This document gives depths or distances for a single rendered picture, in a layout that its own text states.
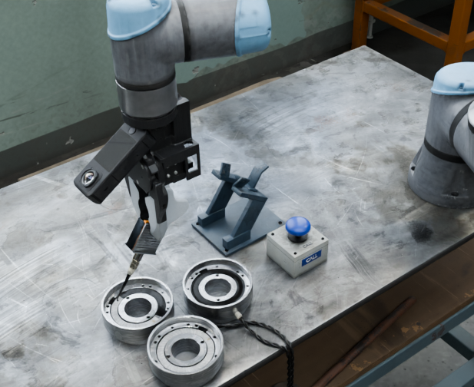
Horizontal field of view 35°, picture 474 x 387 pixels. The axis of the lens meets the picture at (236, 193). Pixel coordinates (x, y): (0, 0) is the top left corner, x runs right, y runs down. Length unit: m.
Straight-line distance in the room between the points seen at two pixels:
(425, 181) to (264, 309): 0.39
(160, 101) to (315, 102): 0.72
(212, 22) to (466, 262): 0.91
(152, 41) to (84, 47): 1.88
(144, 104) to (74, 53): 1.83
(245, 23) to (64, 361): 0.53
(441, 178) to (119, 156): 0.61
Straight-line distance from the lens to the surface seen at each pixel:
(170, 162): 1.00
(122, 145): 0.97
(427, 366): 2.15
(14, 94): 2.73
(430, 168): 1.35
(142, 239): 1.08
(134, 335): 1.09
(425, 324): 1.50
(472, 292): 1.58
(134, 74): 0.92
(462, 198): 1.35
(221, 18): 0.91
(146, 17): 0.88
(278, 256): 1.20
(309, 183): 1.38
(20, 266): 1.27
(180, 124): 1.00
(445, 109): 1.28
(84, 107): 2.87
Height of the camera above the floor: 1.64
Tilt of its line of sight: 38 degrees down
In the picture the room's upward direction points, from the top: 1 degrees counter-clockwise
